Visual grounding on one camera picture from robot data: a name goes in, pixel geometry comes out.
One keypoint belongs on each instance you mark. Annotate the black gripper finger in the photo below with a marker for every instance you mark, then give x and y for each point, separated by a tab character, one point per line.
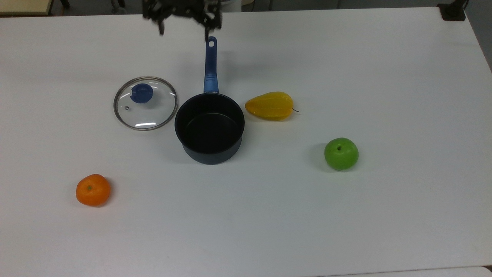
162	27
210	34

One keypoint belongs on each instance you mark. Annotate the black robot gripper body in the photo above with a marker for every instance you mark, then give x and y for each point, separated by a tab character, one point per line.
180	8

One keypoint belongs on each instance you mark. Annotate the glass lid with blue knob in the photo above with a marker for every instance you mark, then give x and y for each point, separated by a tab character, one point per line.
145	103

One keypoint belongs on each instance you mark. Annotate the yellow starfruit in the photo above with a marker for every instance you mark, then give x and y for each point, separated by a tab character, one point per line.
270	105

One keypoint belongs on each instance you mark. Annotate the wooden table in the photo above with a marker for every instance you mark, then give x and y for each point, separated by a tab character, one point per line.
23	5

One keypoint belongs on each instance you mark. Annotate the orange mandarin fruit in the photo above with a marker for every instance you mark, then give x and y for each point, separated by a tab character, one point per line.
93	190

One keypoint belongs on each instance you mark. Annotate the green apple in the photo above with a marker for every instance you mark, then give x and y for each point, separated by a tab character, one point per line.
341	154

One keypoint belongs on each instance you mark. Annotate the black stand base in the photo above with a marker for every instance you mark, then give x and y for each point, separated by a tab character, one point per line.
452	10

